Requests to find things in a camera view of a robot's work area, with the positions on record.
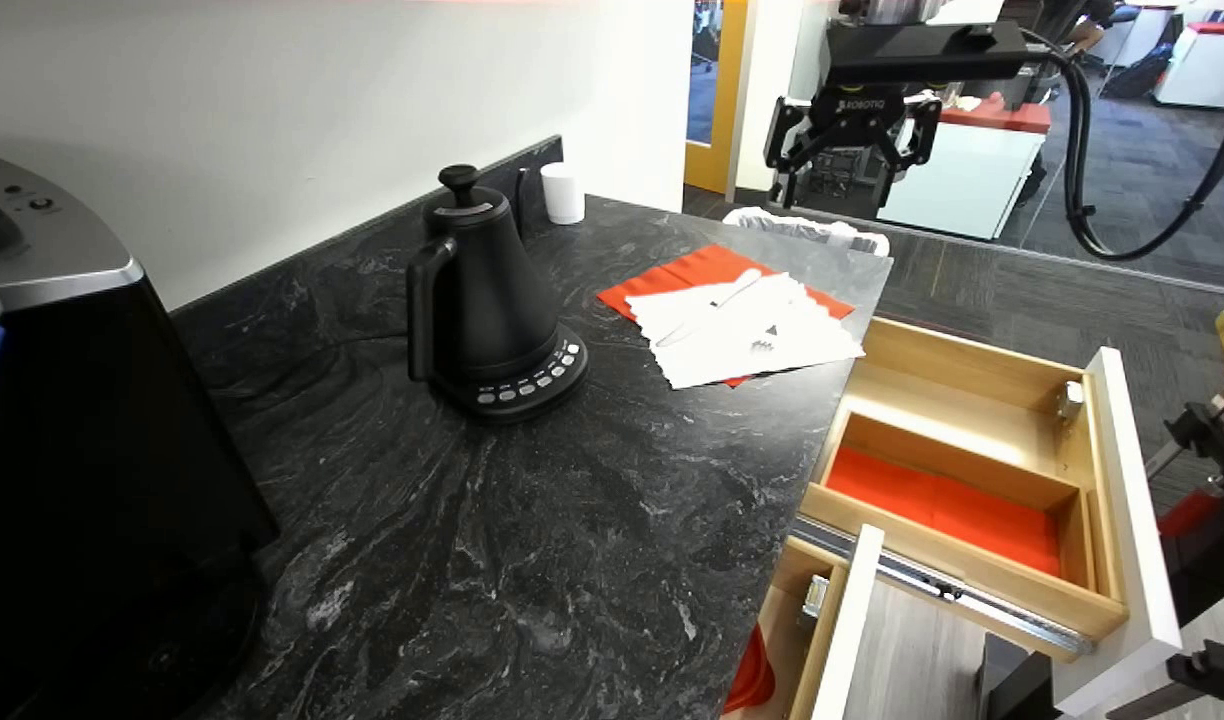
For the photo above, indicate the black stand foot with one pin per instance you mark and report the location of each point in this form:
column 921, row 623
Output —
column 1019, row 680

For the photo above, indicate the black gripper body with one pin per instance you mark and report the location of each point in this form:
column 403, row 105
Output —
column 852, row 113

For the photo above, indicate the wooden box red lining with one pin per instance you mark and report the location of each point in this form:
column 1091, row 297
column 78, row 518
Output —
column 956, row 514

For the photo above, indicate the silver knife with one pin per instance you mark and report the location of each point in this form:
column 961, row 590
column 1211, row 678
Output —
column 738, row 295

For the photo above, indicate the red background object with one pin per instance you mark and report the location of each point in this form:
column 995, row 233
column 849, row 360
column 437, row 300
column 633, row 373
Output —
column 1019, row 117

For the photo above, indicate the trash bin with clear bag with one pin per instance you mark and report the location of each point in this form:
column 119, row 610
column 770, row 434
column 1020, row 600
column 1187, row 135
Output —
column 804, row 230

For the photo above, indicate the black coffee machine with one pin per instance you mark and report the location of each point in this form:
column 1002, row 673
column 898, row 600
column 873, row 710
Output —
column 95, row 464

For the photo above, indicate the white background furniture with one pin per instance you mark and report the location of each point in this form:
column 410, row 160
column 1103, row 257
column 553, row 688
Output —
column 1205, row 73

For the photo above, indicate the yellow door frame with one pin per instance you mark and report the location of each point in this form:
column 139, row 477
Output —
column 735, row 92

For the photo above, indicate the white mug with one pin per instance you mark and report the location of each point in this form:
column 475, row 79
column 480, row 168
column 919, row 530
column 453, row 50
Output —
column 563, row 196

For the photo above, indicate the red item in small drawer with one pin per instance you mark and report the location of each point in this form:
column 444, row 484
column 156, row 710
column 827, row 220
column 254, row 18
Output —
column 754, row 680

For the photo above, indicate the silver fork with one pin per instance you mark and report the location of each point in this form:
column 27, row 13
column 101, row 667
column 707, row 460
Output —
column 766, row 334

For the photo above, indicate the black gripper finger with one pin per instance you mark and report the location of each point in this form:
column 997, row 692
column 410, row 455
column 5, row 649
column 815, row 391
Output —
column 921, row 129
column 788, row 135

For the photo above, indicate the white paper napkin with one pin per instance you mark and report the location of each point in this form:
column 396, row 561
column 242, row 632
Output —
column 716, row 353

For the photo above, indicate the red paper napkin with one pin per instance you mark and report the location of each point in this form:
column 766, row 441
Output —
column 666, row 278

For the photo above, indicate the large wooden drawer white front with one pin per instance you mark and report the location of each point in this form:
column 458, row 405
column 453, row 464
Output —
column 956, row 384

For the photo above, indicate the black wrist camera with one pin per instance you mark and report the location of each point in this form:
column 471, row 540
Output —
column 934, row 50

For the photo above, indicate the black gooseneck kettle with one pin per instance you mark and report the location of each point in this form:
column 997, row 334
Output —
column 487, row 306

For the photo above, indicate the small wooden drawer white front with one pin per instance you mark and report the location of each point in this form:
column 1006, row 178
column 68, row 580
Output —
column 847, row 626

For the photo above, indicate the white background table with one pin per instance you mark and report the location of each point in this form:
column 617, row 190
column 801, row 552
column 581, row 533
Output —
column 966, row 182

